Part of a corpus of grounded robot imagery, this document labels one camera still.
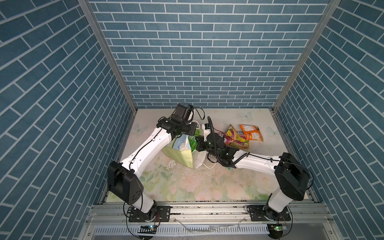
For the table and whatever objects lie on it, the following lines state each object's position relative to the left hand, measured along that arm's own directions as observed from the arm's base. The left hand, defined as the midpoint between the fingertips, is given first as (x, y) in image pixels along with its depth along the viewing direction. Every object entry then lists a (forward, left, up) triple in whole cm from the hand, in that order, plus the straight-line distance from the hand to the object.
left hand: (193, 127), depth 81 cm
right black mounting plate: (-39, -32, -21) cm, 54 cm away
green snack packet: (-4, 0, -7) cm, 8 cm away
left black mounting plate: (-38, +15, -23) cm, 46 cm away
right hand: (-3, 0, -5) cm, 6 cm away
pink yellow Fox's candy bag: (+6, -25, -17) cm, 31 cm away
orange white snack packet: (+9, -41, -18) cm, 45 cm away
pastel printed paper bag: (-11, +8, -5) cm, 15 cm away
